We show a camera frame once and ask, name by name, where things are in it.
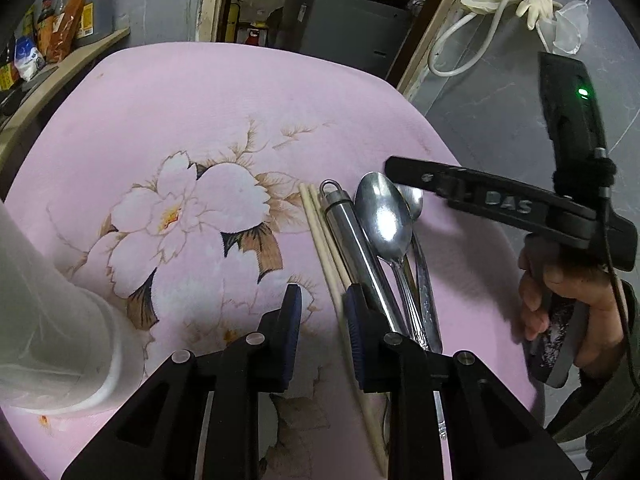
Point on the clear mesh bag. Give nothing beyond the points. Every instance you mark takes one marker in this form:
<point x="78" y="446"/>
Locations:
<point x="567" y="30"/>

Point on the large steel spoon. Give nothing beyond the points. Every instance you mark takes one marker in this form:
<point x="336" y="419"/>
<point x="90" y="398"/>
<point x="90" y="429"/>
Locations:
<point x="385" y="215"/>

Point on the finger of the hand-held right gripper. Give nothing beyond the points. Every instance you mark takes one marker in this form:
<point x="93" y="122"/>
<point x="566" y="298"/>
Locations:
<point x="420" y="172"/>

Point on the grey cabinet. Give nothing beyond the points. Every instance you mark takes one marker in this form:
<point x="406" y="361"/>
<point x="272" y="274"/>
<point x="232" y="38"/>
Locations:
<point x="340" y="25"/>

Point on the person's right hand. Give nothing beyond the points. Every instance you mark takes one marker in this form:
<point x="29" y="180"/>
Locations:
<point x="605" y="310"/>

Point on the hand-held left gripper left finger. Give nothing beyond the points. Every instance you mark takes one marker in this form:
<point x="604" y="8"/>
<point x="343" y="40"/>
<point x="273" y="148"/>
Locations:
<point x="292" y="310"/>

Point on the large oil jug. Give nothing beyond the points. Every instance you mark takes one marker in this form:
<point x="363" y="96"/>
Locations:
<point x="102" y="5"/>

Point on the red canister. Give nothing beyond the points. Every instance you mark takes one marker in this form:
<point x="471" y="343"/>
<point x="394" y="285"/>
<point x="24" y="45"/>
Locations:
<point x="252" y="35"/>

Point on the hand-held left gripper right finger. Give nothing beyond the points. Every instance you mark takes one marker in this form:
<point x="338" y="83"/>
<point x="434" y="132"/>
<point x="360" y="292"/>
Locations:
<point x="352" y="325"/>

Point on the white and blue bag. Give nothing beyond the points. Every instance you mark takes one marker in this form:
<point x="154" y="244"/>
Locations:
<point x="29" y="57"/>

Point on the door frame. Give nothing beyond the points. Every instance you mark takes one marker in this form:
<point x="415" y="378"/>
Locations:
<point x="422" y="25"/>

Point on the orange seasoning packet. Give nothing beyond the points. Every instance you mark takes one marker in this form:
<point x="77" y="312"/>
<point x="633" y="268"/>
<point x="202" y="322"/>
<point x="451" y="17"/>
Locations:
<point x="67" y="25"/>

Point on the white plastic utensil holder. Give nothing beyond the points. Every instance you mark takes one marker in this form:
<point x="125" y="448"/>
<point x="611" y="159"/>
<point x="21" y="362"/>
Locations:
<point x="60" y="335"/>

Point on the person's right forearm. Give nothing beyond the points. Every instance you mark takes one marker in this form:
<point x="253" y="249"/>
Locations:
<point x="615" y="410"/>

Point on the row of sauce bottles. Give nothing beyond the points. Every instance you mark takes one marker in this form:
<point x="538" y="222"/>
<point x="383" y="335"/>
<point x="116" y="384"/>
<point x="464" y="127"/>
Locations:
<point x="47" y="10"/>

